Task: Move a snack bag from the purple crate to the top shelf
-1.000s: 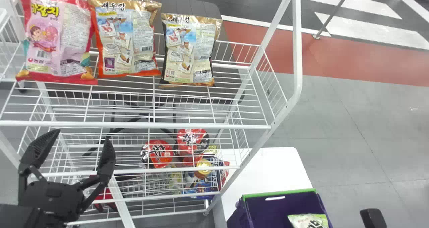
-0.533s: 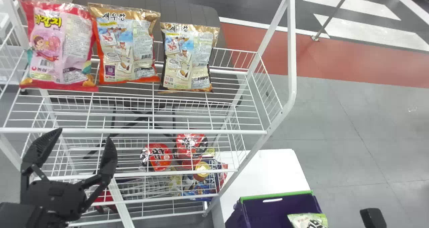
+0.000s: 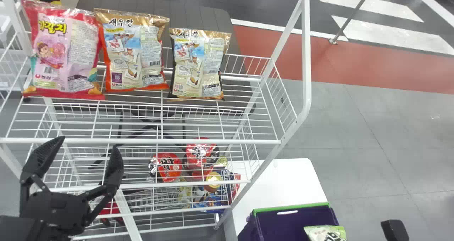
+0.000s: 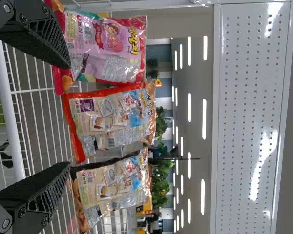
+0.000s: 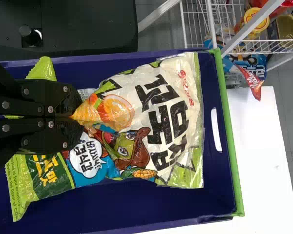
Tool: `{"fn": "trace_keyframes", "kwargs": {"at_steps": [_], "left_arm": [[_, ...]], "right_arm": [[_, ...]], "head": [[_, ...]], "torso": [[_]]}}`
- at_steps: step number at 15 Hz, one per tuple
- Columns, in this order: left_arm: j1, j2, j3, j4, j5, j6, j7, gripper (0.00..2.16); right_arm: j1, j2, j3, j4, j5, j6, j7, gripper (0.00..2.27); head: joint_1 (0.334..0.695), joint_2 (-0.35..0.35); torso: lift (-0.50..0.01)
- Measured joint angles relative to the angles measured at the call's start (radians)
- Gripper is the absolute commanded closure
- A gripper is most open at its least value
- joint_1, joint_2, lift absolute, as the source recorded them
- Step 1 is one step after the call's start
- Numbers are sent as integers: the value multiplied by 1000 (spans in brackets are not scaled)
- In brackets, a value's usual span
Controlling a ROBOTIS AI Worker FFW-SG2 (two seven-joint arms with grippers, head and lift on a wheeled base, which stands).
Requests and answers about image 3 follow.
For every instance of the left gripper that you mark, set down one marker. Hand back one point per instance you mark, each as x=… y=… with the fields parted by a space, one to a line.
x=56 y=209

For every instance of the red noodle cup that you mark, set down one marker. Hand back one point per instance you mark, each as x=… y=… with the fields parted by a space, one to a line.
x=200 y=152
x=168 y=166

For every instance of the red snack packet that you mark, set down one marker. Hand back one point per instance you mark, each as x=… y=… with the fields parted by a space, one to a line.
x=64 y=49

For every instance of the orange snack packet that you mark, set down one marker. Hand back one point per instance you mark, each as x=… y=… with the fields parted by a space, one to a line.
x=133 y=53

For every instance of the yellow noodle cup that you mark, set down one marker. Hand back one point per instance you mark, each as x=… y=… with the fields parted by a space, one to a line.
x=214 y=181

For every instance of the blue snack packet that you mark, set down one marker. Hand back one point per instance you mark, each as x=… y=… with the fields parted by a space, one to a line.
x=227 y=184

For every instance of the gold snack packet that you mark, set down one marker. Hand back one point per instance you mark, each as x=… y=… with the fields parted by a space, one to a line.
x=198 y=63

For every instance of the white slab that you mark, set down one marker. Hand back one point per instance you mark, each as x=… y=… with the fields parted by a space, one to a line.
x=283 y=180

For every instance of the purple crate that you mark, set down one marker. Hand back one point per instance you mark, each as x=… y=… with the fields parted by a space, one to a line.
x=287 y=223

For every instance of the green snack packet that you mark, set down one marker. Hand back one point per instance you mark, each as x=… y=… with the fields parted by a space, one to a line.
x=324 y=234

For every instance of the grey metal pole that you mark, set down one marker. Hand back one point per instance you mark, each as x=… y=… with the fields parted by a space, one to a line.
x=351 y=16

